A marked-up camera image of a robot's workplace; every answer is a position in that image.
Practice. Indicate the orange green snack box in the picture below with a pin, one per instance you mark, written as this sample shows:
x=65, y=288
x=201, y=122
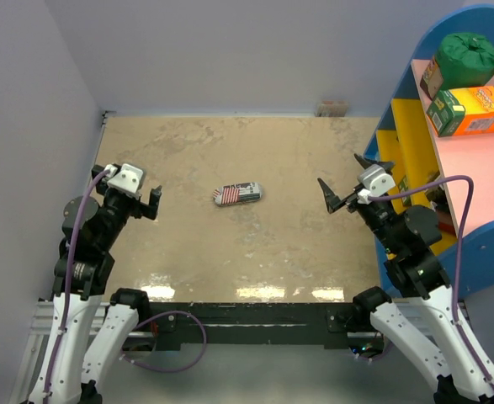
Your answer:
x=462, y=111

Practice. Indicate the dark foil snack packet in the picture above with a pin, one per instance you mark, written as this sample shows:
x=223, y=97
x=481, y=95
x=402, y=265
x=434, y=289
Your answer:
x=437, y=198

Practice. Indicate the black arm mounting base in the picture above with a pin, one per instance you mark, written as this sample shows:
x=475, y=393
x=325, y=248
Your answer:
x=330, y=325

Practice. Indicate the green box in shelf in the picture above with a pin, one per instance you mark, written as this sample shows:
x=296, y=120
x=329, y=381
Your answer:
x=403, y=186

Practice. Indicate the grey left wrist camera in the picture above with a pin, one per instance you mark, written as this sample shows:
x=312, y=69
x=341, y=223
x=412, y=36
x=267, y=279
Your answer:
x=126, y=178

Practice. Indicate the green wrapped package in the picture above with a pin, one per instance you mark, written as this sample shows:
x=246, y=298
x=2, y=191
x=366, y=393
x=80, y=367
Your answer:
x=465, y=60

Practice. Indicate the small brown printed box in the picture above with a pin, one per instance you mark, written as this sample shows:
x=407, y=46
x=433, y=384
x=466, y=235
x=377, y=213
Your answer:
x=432, y=79

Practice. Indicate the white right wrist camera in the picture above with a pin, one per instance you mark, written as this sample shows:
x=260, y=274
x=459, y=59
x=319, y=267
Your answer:
x=375, y=182

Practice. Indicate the aluminium table edge rail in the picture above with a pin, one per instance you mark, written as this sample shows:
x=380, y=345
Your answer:
x=104, y=118

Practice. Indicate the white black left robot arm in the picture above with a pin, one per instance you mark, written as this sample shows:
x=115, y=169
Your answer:
x=82, y=294

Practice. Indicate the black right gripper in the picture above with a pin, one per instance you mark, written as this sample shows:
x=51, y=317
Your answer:
x=333, y=201

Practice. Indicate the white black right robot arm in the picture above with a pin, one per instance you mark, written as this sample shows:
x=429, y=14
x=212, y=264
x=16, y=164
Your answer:
x=423, y=294

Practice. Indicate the aluminium front frame rail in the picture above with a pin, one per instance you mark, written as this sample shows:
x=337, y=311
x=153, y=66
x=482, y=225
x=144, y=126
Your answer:
x=87, y=336

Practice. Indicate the printed glasses case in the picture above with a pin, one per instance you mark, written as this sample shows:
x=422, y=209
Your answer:
x=238, y=193

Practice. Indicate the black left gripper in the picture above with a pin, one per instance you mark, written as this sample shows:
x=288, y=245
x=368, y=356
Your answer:
x=136, y=201

